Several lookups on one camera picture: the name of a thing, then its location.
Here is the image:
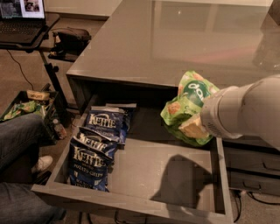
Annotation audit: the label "green rice chip bag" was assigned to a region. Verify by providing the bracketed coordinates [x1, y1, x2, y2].
[160, 71, 219, 147]

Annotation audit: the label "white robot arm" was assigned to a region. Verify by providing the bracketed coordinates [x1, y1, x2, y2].
[178, 74, 280, 150]

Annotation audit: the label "open grey top drawer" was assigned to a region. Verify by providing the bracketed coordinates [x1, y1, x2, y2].
[32, 95, 234, 224]

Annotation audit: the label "back blue Kettle chip bag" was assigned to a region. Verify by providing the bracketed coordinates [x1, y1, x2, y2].
[85, 103, 137, 145]

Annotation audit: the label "blue kettle chip bag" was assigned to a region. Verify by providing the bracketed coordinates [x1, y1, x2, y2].
[76, 127, 117, 159]
[85, 103, 137, 145]
[68, 137, 112, 192]

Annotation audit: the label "middle blue Kettle chip bag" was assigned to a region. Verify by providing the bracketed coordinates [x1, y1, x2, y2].
[76, 127, 117, 159]

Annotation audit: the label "front blue Kettle chip bag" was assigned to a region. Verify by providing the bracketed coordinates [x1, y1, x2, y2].
[68, 137, 112, 192]

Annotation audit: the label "dark bag on stand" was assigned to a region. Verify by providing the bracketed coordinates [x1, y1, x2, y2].
[48, 27, 92, 62]

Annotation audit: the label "green snack bag in crate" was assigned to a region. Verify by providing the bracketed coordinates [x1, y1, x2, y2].
[2, 101, 41, 122]

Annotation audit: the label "dark lower side drawers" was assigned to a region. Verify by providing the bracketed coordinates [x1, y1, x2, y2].
[222, 141, 280, 196]

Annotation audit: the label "plastic bottle beside crate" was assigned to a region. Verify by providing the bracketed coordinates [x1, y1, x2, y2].
[52, 119, 67, 139]

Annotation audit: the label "black plastic crate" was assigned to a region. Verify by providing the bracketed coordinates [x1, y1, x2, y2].
[1, 90, 59, 145]

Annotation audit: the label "white sneaker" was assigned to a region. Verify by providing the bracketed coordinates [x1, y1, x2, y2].
[31, 156, 53, 174]

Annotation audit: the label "tan packet on crate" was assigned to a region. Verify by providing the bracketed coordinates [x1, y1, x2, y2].
[26, 90, 50, 101]

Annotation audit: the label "person's leg in jeans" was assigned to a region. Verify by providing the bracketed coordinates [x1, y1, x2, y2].
[0, 114, 65, 224]

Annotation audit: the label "black laptop stand table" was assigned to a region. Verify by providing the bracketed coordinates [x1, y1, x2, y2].
[0, 12, 69, 109]

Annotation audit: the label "black laptop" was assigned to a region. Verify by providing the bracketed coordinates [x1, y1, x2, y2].
[0, 0, 46, 45]

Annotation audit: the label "black floor cables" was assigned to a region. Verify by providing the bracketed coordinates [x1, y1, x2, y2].
[231, 190, 280, 224]

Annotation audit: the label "black laptop power cable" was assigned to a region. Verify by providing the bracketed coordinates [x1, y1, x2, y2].
[6, 49, 35, 91]

